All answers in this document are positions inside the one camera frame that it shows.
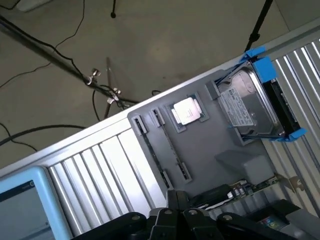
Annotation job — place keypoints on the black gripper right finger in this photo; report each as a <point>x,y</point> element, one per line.
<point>183,222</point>

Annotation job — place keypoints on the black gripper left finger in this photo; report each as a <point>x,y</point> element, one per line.
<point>172,220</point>

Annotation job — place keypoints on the grey parts rack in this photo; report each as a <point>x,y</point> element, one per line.
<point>200,150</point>

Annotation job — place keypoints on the green graphics card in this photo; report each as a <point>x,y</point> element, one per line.
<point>250,187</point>

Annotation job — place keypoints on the silver CPU chip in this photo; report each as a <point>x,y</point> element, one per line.
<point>187,111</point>

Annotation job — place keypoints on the silver hard disk drive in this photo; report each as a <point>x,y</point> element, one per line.
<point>245,105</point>

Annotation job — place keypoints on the light blue teach pendant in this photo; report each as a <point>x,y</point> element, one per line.
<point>22,212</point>

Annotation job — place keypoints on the black stand pole with clamps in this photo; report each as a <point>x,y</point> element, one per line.
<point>50,56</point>

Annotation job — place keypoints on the black tripod leg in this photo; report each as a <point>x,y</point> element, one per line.
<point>113,10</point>
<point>260,20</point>

